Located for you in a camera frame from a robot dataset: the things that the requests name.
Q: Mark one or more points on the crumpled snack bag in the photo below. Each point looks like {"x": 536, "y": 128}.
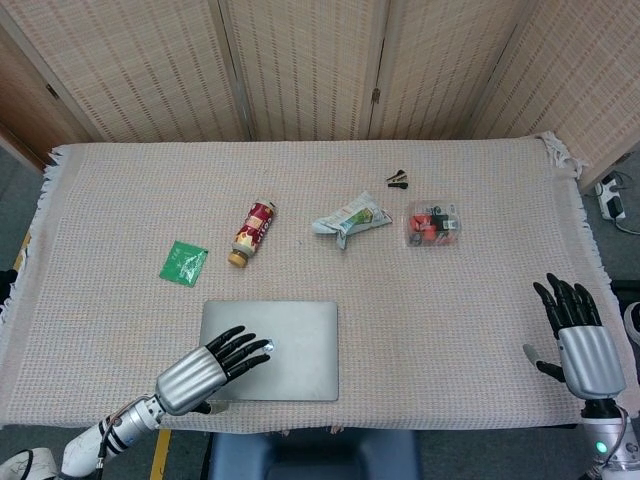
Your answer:
{"x": 352, "y": 221}

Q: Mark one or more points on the clear bag of parts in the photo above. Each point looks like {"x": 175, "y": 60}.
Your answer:
{"x": 433, "y": 224}

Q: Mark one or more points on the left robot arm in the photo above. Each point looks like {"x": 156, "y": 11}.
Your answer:
{"x": 100, "y": 437}

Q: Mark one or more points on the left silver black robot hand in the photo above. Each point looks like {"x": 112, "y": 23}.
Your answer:
{"x": 192, "y": 372}

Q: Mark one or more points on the black hair clip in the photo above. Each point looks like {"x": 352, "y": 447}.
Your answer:
{"x": 397, "y": 180}

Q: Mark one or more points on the white power strip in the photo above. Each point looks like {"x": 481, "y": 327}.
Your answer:
{"x": 610, "y": 197}

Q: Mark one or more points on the woven beige tablecloth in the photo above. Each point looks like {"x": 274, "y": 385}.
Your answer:
{"x": 320, "y": 280}

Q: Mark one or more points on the green sachet packet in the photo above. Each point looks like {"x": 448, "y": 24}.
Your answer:
{"x": 182, "y": 263}

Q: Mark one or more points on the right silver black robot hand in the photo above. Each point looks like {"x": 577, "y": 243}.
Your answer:
{"x": 590, "y": 357}

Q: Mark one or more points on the silver laptop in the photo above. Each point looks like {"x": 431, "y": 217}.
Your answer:
{"x": 295, "y": 350}

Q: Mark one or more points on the red coffee bottle yellow cap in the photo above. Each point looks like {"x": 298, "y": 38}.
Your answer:
{"x": 251, "y": 231}

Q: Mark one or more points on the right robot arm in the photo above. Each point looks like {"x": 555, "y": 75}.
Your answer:
{"x": 610, "y": 435}

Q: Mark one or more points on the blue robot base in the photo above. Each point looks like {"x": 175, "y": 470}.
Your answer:
{"x": 312, "y": 455}

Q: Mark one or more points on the folding bamboo screen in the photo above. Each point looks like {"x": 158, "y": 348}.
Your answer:
{"x": 320, "y": 67}

